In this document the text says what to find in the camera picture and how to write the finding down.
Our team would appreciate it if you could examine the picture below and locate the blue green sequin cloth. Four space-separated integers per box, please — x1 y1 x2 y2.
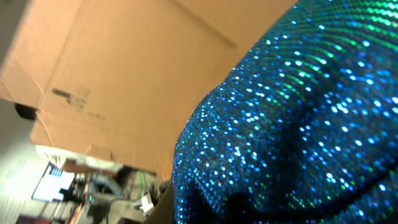
172 0 397 223

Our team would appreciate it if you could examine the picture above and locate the brown cardboard box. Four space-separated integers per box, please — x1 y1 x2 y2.
1 0 292 180

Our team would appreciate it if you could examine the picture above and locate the cluttered background equipment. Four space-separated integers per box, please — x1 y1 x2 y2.
15 146 170 223

